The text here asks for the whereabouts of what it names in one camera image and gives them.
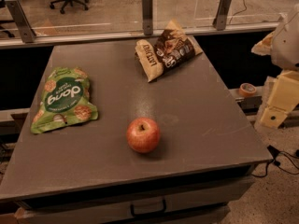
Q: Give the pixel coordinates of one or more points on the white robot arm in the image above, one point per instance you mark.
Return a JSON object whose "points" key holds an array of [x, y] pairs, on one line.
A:
{"points": [[282, 46]]}

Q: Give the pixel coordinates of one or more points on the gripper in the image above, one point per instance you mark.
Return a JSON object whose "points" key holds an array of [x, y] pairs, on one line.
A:
{"points": [[289, 46]]}

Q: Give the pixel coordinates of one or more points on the black drawer handle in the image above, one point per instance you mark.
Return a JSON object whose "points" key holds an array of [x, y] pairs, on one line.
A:
{"points": [[148, 208]]}

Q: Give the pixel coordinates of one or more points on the green rice chip bag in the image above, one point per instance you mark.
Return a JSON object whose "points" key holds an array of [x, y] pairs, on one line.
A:
{"points": [[65, 101]]}

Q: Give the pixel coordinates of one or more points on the red apple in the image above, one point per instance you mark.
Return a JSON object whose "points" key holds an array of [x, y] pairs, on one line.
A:
{"points": [[143, 135]]}

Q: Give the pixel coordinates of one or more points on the middle metal glass bracket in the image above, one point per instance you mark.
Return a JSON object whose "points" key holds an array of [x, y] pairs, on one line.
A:
{"points": [[147, 13]]}

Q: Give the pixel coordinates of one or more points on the orange tape roll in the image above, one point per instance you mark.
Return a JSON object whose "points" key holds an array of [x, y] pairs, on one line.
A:
{"points": [[247, 90]]}

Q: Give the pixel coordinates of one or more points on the brown chip bag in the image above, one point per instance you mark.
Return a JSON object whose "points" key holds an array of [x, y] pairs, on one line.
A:
{"points": [[172, 48]]}

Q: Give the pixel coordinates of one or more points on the left metal glass bracket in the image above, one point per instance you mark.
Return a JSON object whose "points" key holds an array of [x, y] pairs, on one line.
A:
{"points": [[25, 30]]}

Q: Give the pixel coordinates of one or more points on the grey table drawer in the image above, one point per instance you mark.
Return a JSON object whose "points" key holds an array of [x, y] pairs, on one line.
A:
{"points": [[205, 205]]}

